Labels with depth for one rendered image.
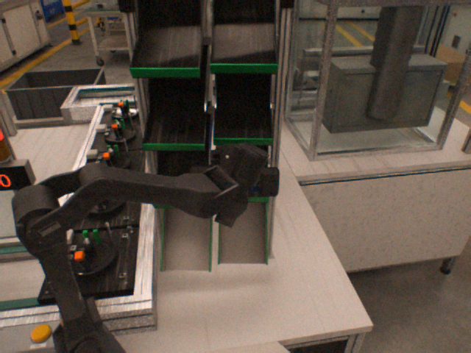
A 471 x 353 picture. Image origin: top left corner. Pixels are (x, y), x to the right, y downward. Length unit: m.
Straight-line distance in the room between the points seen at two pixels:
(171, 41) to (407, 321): 1.93
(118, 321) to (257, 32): 0.77
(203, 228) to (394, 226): 1.28
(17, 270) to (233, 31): 0.92
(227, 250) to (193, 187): 0.45
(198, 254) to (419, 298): 1.67
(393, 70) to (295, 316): 1.06
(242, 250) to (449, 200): 1.36
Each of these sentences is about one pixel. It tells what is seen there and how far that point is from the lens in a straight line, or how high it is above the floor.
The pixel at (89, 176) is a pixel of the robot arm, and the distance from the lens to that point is 0.51.
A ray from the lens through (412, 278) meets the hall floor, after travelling 2.49.
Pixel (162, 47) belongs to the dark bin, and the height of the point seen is 1.55.
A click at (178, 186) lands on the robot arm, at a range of 0.56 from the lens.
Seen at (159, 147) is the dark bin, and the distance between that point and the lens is 0.77.
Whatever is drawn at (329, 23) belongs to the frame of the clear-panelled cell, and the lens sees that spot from 1.47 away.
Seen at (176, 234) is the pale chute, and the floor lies 1.06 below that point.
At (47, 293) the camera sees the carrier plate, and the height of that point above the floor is 0.97.
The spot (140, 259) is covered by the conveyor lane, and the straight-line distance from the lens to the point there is 1.08.
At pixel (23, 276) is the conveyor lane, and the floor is 0.92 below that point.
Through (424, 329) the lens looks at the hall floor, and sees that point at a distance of 2.28.
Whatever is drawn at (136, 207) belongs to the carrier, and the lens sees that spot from 1.25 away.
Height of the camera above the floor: 1.73
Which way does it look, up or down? 34 degrees down
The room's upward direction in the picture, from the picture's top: straight up
